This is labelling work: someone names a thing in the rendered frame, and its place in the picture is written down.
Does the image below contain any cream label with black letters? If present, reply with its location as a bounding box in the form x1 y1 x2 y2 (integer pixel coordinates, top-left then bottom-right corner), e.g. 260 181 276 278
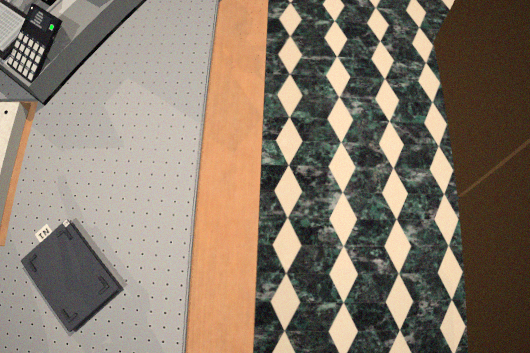
35 224 52 242

